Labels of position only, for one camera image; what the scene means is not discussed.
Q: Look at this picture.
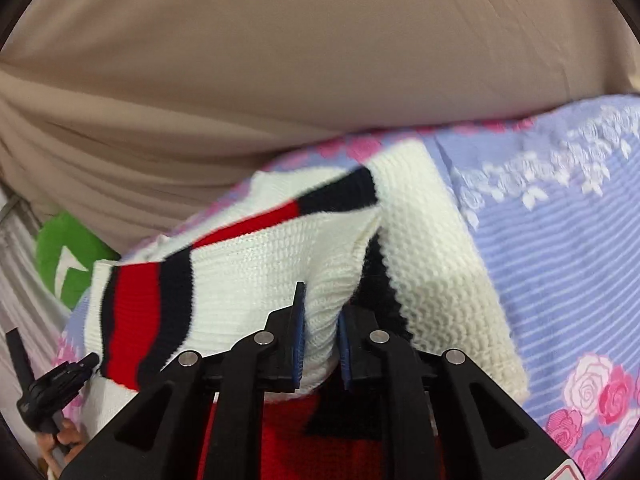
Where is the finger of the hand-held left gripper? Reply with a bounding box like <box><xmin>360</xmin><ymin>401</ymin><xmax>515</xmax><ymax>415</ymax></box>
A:
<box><xmin>17</xmin><ymin>352</ymin><xmax>101</xmax><ymax>433</ymax></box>
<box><xmin>5</xmin><ymin>329</ymin><xmax>37</xmax><ymax>413</ymax></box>

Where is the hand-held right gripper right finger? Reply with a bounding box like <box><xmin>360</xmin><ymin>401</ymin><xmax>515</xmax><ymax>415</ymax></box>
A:
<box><xmin>338</xmin><ymin>305</ymin><xmax>587</xmax><ymax>480</ymax></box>

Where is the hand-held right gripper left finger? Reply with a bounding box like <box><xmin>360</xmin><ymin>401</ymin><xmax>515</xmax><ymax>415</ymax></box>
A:
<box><xmin>59</xmin><ymin>281</ymin><xmax>307</xmax><ymax>480</ymax></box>

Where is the white knitted sweater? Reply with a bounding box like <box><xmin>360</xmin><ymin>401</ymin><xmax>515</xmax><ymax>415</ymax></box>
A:
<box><xmin>80</xmin><ymin>139</ymin><xmax>531</xmax><ymax>480</ymax></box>

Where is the person's left hand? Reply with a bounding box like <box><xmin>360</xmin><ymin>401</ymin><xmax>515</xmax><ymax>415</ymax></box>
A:
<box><xmin>39</xmin><ymin>419</ymin><xmax>88</xmax><ymax>476</ymax></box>

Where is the green cushion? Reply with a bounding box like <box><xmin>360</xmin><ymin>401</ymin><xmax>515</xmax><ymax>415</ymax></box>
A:
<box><xmin>35</xmin><ymin>211</ymin><xmax>121</xmax><ymax>306</ymax></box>

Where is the purple pink floral blanket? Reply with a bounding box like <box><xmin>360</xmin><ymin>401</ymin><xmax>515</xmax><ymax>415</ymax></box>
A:
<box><xmin>52</xmin><ymin>94</ymin><xmax>640</xmax><ymax>480</ymax></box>

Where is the beige cloth backdrop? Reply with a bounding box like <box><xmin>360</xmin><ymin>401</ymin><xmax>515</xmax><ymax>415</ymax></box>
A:
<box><xmin>0</xmin><ymin>0</ymin><xmax>640</xmax><ymax>256</ymax></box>

